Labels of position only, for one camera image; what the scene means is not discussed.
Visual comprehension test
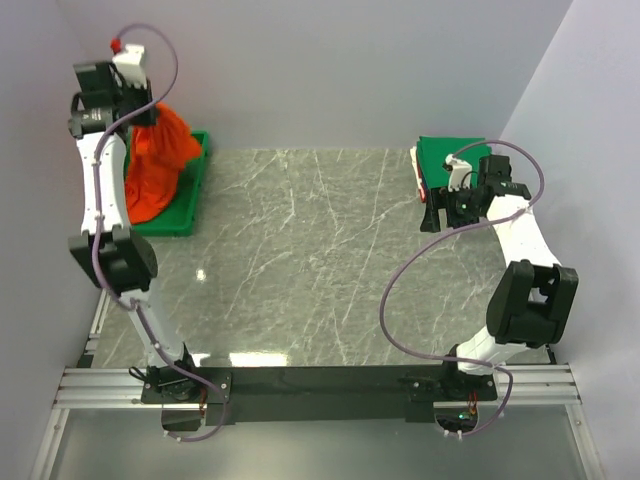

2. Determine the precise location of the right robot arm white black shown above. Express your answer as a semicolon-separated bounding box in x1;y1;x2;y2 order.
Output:
420;154;579;399

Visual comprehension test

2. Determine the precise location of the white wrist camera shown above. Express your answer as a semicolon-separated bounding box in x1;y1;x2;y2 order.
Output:
444;154;473;192
112;44;147;88

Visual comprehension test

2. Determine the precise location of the green plastic bin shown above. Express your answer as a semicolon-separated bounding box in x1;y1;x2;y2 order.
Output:
134;130;211;237

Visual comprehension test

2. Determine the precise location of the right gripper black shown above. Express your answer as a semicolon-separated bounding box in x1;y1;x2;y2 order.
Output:
419;183;483;233

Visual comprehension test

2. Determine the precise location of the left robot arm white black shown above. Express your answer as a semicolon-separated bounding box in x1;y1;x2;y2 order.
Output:
69;53;203;402

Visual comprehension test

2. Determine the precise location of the red blue folded t shirt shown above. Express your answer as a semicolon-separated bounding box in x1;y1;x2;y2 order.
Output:
417;170;429;203

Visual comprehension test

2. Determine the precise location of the white folded t shirt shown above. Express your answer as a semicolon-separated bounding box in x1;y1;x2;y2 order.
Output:
409;146;423;194

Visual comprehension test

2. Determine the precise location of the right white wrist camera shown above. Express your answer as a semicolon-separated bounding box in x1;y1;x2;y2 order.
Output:
444;154;473;192

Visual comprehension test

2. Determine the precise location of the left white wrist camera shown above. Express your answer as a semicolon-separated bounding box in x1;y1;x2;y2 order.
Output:
112;44;147;88

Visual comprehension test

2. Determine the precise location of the green folded t shirt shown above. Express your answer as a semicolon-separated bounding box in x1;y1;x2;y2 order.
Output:
416;136;491;194

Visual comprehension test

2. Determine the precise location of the orange t shirt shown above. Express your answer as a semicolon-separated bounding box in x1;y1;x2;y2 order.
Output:
125;103;202;225

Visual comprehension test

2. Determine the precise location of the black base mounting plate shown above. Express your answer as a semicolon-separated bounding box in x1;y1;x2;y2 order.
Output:
141;364;497;424

